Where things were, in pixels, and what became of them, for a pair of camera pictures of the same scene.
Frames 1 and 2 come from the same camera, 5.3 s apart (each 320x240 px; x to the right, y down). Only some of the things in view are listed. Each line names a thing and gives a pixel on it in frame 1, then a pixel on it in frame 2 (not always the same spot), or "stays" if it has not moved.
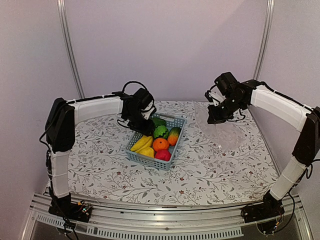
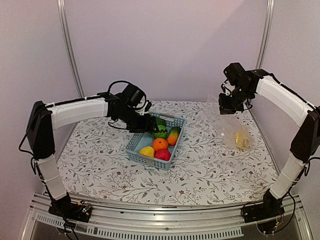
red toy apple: x=162 y=154 stays
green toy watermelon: x=161 y=131 stays
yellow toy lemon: x=146 y=151 stays
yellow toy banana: x=144 y=146 -> x=242 y=139
